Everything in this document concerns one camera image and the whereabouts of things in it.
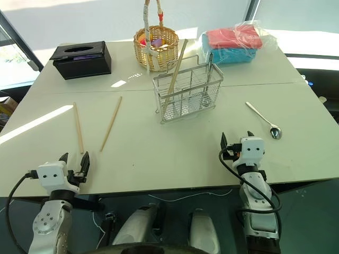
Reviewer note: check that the red folded cloth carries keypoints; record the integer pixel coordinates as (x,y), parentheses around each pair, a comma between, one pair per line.
(227,38)

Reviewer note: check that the silver metal spoon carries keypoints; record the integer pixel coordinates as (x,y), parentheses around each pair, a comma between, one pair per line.
(275,132)

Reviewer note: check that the cardboard boxes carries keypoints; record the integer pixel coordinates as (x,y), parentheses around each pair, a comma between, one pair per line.
(6,109)

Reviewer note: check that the orange yellow toy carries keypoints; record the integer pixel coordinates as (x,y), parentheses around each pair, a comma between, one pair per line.
(144,38)

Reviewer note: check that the black bracket under table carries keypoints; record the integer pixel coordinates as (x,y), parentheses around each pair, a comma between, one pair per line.
(87,204)

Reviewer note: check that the silver robot leg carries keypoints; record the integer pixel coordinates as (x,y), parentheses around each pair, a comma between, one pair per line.
(202,230)
(135,225)

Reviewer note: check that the clear plastic bag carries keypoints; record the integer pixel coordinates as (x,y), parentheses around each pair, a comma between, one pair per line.
(266,39)

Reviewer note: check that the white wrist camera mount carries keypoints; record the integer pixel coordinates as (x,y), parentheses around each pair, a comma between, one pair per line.
(51,176)
(251,150)

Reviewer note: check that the silver right robot leg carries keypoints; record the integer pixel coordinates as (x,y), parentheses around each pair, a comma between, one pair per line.
(202,230)

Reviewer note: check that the dark slim window frame post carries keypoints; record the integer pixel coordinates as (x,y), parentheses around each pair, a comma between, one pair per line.
(254,10)

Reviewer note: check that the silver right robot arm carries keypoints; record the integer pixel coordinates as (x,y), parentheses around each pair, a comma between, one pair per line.
(258,209)

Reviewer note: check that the black tissue box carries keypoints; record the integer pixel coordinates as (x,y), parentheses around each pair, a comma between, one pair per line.
(82,63)

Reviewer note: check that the silver left robot leg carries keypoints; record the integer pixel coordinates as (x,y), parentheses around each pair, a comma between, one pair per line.
(135,225)

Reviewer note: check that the blue folded cloth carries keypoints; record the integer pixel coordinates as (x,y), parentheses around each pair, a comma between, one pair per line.
(227,55)

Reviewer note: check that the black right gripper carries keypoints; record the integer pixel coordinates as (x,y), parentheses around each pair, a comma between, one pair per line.
(231,153)

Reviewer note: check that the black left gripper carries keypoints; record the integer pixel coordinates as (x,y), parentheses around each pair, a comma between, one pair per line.
(75,177)

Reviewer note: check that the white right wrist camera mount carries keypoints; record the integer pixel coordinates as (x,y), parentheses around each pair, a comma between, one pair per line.
(251,150)

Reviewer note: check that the wooden chopstick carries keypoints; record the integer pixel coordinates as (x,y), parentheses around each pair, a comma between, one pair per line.
(176,70)
(78,127)
(111,123)

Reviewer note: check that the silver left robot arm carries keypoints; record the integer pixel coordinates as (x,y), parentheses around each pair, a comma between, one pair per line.
(50,219)

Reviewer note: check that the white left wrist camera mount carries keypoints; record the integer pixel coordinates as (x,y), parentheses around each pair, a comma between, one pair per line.
(51,176)

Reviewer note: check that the purple block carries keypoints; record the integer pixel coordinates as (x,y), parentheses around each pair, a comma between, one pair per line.
(156,43)

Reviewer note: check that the dark rounded robot torso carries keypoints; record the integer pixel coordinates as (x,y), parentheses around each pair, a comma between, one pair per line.
(148,249)

